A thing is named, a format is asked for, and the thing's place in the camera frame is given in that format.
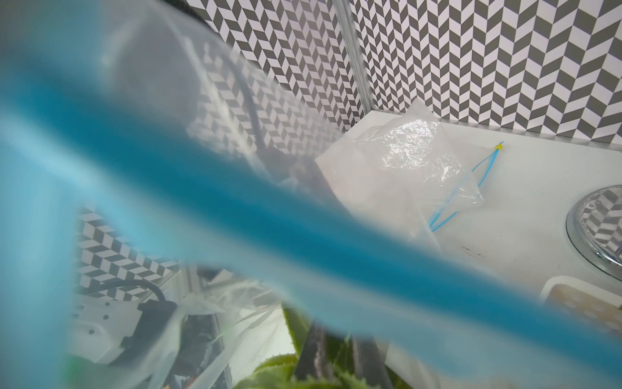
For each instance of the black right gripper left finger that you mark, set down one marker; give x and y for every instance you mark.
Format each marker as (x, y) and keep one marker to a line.
(313, 362)

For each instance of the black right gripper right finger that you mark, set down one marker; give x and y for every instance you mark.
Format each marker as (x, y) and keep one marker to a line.
(368, 363)

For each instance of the clear zip-top bag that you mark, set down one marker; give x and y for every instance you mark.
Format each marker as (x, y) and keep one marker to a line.
(407, 176)
(195, 155)

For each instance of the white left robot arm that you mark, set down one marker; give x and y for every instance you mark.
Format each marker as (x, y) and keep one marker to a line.
(140, 335)

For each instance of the white plastic basket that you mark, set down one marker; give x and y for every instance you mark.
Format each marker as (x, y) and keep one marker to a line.
(586, 302)

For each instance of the metal glass rack stand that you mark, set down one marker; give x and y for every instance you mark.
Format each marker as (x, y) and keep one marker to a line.
(593, 226)

